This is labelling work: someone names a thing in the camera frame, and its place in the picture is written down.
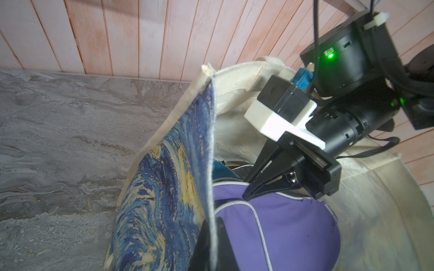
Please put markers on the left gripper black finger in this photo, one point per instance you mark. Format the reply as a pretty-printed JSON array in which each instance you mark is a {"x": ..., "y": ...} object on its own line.
[{"x": 213, "y": 251}]

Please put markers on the purple paddle cover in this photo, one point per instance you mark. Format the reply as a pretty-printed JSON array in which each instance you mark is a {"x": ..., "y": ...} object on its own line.
[{"x": 277, "y": 232}]

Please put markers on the cream canvas tote bag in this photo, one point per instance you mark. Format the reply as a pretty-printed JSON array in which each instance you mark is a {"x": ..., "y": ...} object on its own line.
[{"x": 384, "y": 219}]

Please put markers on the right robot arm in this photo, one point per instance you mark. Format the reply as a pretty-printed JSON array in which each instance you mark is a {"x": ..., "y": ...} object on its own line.
[{"x": 352, "y": 83}]

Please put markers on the teal paddle cover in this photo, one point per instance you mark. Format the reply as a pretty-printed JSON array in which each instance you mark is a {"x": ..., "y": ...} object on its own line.
[{"x": 219, "y": 170}]

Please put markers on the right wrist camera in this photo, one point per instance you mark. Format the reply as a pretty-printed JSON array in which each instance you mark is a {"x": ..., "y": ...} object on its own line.
[{"x": 283, "y": 107}]

